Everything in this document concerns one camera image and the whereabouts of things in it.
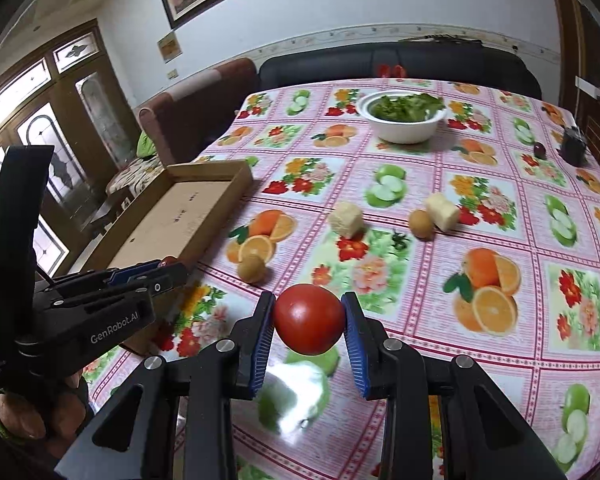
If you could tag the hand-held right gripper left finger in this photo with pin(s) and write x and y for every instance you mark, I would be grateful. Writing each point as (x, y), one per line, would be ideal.
(260, 345)

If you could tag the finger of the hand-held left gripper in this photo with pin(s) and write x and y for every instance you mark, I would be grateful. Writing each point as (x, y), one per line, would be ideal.
(130, 272)
(167, 277)

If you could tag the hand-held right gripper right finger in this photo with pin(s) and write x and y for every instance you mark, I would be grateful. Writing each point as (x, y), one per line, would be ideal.
(356, 345)

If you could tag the red tomato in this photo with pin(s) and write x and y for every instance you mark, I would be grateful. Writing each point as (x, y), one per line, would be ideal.
(310, 317)

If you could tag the shallow cardboard box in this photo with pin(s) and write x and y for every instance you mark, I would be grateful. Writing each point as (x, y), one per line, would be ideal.
(190, 215)

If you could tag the brown kiwi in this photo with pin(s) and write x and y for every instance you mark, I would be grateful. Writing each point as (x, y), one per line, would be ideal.
(420, 222)
(252, 268)

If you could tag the pale yellow corn piece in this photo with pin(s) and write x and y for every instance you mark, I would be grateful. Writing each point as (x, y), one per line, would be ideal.
(346, 220)
(442, 212)

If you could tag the dark red plum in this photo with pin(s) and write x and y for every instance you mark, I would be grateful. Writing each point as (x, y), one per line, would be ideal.
(540, 151)

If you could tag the person's left hand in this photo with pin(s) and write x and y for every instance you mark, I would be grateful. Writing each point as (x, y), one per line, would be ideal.
(60, 415)

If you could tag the floral seat cushion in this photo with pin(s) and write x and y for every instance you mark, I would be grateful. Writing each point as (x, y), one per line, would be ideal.
(130, 174)

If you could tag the green cushion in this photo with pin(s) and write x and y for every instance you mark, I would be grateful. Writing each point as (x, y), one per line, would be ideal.
(146, 144)

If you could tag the wooden glass panel door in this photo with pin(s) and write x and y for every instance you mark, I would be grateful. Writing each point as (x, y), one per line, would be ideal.
(65, 110)

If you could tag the brown armchair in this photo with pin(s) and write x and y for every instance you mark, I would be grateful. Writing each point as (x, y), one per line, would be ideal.
(200, 105)

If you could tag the white bowl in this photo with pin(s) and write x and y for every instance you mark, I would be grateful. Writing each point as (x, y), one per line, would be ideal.
(405, 130)

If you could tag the green leafy vegetables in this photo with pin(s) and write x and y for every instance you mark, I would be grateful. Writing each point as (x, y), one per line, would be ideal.
(405, 106)

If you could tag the black leather sofa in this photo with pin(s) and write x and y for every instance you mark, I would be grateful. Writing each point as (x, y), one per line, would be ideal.
(330, 67)

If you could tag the red bag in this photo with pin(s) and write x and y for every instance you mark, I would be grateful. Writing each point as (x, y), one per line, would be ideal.
(392, 71)

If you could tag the small black container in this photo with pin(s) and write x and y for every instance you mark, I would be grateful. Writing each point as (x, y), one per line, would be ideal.
(573, 147)

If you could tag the small wall poster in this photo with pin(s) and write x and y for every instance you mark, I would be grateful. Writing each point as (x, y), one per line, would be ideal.
(169, 47)

